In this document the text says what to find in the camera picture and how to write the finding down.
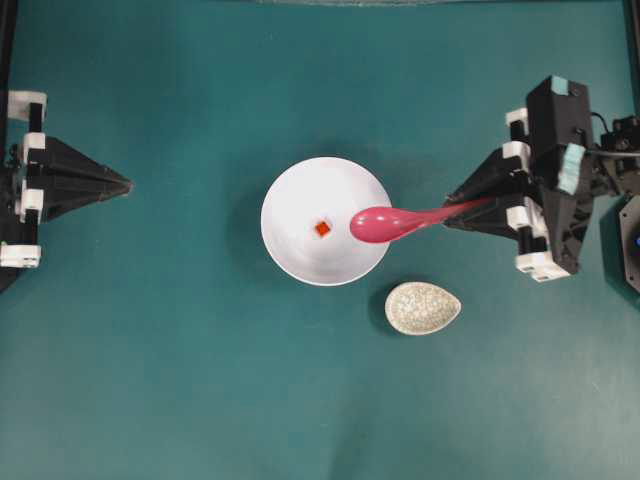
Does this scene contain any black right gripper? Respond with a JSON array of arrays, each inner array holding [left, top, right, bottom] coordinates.
[[443, 108, 593, 282]]

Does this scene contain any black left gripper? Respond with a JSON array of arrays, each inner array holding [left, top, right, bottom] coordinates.
[[1, 90, 133, 268]]

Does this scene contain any pink plastic spoon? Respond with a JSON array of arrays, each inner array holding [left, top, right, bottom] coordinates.
[[349, 198, 493, 244]]

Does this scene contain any small red block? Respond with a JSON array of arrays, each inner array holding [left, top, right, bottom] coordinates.
[[314, 220, 332, 238]]

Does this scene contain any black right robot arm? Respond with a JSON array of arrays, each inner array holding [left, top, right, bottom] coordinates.
[[445, 109, 639, 292]]

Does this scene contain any speckled ceramic spoon rest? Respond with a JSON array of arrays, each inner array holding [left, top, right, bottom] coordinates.
[[384, 281, 462, 336]]

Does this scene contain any white round bowl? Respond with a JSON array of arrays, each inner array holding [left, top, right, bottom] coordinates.
[[261, 157, 391, 286]]

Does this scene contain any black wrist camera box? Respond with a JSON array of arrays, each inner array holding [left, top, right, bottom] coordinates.
[[526, 75, 593, 195]]

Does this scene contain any black frame post left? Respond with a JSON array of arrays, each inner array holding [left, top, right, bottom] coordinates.
[[0, 0, 18, 161]]

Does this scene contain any black frame post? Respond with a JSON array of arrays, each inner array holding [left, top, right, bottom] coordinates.
[[623, 0, 640, 115], [0, 0, 18, 161]]

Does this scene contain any black frame post right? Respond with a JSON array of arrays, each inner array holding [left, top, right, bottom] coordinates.
[[623, 0, 640, 115]]

